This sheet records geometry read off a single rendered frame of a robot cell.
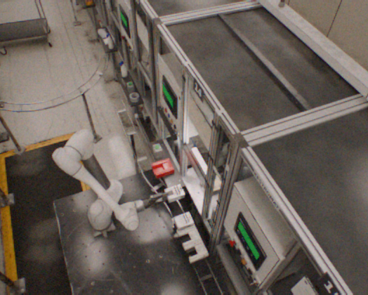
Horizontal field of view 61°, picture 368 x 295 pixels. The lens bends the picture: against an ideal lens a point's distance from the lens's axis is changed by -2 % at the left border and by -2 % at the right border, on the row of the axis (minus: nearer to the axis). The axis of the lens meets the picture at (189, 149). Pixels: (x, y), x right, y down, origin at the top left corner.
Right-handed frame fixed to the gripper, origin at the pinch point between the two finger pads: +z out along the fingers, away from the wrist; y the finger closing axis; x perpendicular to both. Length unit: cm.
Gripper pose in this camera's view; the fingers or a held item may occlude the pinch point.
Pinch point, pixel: (168, 195)
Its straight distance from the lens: 242.2
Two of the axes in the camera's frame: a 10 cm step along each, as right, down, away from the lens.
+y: 0.2, -6.2, -7.9
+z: 9.2, -3.0, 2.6
